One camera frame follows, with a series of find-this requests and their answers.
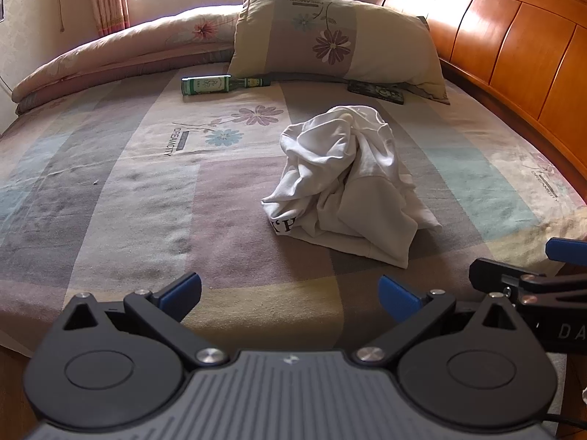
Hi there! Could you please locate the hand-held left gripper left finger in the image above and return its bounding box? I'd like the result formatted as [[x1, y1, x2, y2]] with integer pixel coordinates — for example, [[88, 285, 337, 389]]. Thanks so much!
[[59, 272, 230, 368]]

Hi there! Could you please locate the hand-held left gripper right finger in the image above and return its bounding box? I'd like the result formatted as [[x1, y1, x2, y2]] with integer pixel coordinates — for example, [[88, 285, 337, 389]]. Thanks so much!
[[352, 274, 524, 368]]

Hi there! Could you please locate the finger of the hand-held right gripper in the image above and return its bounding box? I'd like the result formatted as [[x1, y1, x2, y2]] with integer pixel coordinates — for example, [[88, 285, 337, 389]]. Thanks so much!
[[468, 258, 547, 296], [545, 237, 587, 267]]

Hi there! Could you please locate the white t-shirt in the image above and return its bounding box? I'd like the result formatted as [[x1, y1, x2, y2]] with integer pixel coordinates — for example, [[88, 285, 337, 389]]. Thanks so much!
[[260, 105, 443, 270]]

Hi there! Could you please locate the black panda print phone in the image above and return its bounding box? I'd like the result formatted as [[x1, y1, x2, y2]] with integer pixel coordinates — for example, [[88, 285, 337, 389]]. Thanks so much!
[[347, 80, 407, 106]]

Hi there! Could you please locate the green glass bottle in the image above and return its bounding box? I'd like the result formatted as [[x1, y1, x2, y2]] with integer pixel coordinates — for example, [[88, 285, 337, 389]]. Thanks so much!
[[181, 74, 272, 97]]

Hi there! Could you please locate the wooden headboard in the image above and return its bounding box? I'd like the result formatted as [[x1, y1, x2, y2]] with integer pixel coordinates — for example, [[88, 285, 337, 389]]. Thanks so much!
[[376, 0, 587, 193]]

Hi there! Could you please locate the folded pink floral quilt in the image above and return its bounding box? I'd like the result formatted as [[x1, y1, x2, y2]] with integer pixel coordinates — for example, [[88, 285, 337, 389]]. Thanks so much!
[[10, 5, 244, 116]]

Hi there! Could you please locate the floral patchwork pillow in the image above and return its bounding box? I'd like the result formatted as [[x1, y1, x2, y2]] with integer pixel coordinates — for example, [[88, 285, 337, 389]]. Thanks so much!
[[227, 0, 451, 105]]

